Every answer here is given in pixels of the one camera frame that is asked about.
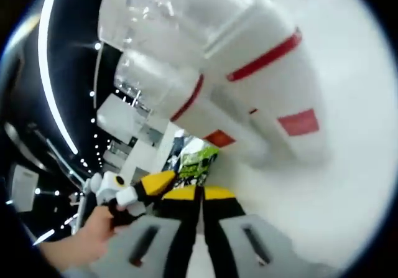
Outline person's left hand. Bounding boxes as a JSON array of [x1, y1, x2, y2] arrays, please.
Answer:
[[39, 203, 126, 269]]

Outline long white ceiling light strip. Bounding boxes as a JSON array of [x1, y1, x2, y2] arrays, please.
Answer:
[[37, 0, 78, 156]]

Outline white ceiling air unit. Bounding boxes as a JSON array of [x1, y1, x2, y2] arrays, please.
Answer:
[[9, 164, 40, 213]]

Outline white skincare bottle red label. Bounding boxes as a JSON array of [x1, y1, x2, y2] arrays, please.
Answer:
[[114, 50, 269, 167], [99, 0, 327, 170]]

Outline dark green skincare sachet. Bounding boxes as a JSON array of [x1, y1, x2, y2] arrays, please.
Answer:
[[169, 136, 219, 188]]

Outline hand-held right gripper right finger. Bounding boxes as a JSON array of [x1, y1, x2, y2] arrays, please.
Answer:
[[195, 185, 301, 278]]

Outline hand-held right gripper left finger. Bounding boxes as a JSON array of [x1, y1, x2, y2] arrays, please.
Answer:
[[98, 187, 203, 278]]

